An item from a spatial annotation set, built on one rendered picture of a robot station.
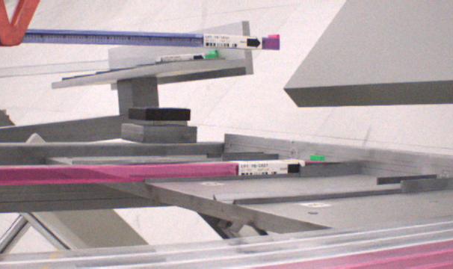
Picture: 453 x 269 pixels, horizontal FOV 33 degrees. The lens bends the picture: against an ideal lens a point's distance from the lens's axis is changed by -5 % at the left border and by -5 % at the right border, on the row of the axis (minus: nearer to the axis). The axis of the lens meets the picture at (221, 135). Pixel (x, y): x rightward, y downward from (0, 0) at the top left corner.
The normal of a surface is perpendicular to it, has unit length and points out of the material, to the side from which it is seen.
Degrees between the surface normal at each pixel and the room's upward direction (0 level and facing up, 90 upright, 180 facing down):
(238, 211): 43
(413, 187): 90
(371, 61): 0
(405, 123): 0
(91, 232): 90
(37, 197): 90
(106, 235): 90
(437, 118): 0
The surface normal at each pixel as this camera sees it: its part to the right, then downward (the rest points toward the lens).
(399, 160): -0.84, 0.00
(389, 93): -0.55, 0.74
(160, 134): 0.54, 0.06
